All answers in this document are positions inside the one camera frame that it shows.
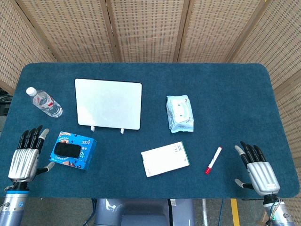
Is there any red capped whiteboard marker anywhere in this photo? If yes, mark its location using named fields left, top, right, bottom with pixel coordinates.
left=205, top=146, right=223, bottom=175

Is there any grey-blue robot torso base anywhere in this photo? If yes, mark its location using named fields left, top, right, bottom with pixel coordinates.
left=90, top=198, right=196, bottom=226

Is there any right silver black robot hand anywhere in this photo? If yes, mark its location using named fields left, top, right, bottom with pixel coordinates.
left=234, top=141, right=281, bottom=196

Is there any white flat cardboard box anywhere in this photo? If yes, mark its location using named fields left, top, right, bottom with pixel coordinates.
left=141, top=141, right=190, bottom=178

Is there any blue cookie box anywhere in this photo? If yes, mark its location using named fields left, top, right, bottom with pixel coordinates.
left=48, top=131, right=98, bottom=172

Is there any woven bamboo folding screen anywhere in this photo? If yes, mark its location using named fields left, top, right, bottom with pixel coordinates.
left=0, top=0, right=301, bottom=226

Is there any light blue wet wipes pack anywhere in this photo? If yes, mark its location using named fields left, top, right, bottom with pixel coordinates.
left=166, top=94, right=195, bottom=134

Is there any clear plastic water bottle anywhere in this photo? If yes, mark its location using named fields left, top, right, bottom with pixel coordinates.
left=26, top=87, right=63, bottom=119

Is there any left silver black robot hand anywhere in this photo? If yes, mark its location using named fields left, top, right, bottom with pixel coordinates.
left=8, top=125, right=55, bottom=184

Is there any white magnetic whiteboard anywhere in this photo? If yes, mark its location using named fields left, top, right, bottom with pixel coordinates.
left=74, top=78, right=143, bottom=135

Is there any dark teal table mat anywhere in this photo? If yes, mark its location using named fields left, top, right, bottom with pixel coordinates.
left=0, top=62, right=301, bottom=200

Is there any black whiteboard eraser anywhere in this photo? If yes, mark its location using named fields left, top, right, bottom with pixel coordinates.
left=54, top=143, right=81, bottom=158

